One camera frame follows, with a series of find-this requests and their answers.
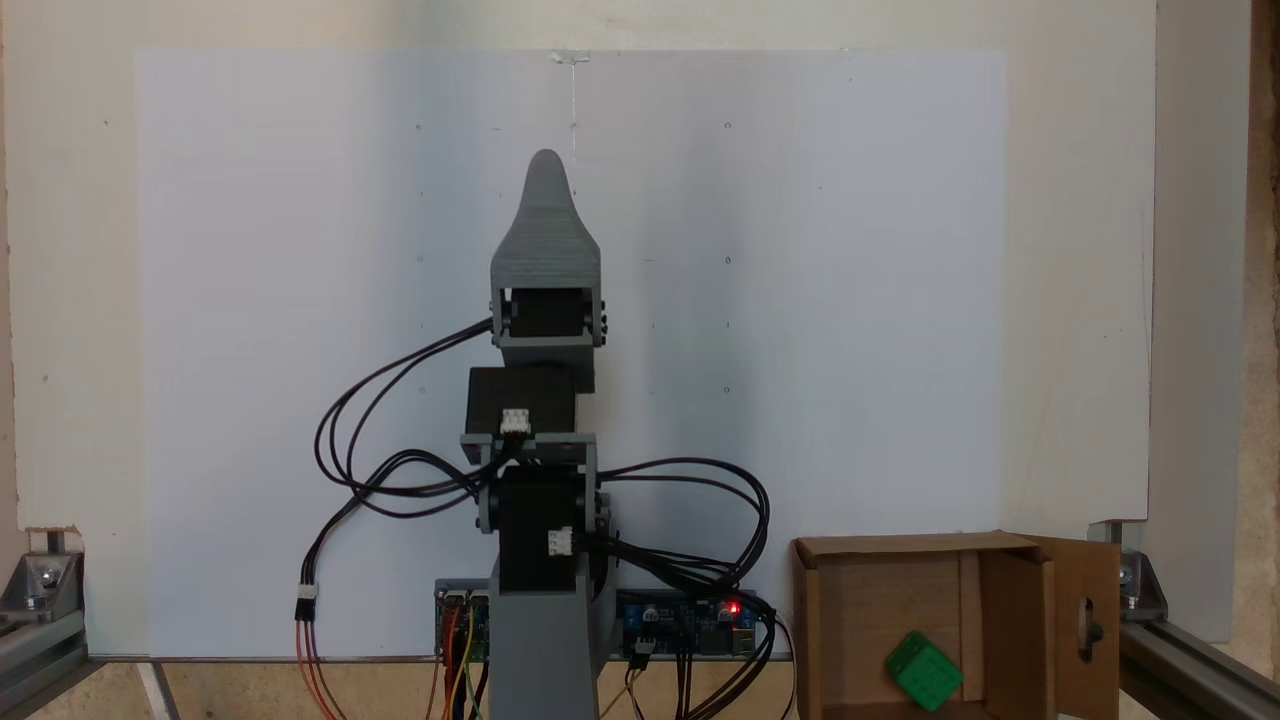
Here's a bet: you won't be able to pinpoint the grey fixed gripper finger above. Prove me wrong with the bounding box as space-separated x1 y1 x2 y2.
491 149 603 291

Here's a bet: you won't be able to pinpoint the green dice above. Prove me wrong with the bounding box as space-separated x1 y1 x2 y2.
885 630 966 714

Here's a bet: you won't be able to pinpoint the blue circuit board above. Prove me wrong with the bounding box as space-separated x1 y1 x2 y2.
615 590 763 661

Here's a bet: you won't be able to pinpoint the open cardboard box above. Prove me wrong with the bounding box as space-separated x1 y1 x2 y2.
790 530 1121 720

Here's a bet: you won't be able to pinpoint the black cable bundle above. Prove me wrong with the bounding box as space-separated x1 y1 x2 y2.
314 318 498 521
598 457 777 720

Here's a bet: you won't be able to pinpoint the circuit board with jumper wires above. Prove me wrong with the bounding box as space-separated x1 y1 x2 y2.
433 578 494 663

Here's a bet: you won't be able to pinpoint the dark cable with white connector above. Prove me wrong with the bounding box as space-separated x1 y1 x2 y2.
295 450 491 623

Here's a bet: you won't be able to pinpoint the yellow green blue jumper wires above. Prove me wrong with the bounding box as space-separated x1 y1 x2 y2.
455 610 494 720

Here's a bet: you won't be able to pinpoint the red orange jumper wires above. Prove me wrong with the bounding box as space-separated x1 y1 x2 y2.
295 605 476 720

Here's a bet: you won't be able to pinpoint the metal corner bracket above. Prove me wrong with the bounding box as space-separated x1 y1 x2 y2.
1088 520 1169 623
0 527 86 613

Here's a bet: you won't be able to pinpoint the aluminium frame post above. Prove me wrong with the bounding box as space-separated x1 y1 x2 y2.
0 605 93 720
1118 615 1280 720

